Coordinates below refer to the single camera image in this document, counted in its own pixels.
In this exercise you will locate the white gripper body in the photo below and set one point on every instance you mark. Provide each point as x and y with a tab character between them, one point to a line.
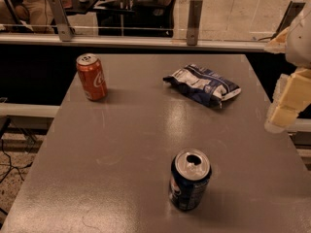
299	44

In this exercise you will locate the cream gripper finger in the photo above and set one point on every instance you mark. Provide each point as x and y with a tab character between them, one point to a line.
278	44
292	95

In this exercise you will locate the red coke can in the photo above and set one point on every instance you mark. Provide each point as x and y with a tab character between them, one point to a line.
91	75

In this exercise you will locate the blue pepsi can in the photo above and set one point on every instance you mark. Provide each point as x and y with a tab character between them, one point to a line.
191	171

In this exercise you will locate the blue white chip bag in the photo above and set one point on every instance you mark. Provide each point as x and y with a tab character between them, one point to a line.
203	85

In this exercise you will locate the black chair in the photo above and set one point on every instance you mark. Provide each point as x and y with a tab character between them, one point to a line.
138	18

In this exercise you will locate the person in beige pants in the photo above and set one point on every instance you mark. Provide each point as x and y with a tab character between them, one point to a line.
37	13

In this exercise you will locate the right metal bracket post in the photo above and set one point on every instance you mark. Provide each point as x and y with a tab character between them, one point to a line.
293	9

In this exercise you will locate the metal bracket post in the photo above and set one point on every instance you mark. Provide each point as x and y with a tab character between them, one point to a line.
194	18
293	9
63	27

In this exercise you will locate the middle metal bracket post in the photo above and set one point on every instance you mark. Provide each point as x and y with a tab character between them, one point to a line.
194	18

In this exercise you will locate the left metal bracket post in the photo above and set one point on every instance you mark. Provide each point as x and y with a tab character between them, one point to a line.
63	27

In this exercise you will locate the white side rail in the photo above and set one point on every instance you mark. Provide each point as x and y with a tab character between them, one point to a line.
25	110

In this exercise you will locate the metal barrier rail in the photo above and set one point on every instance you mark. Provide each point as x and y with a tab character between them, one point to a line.
130	43

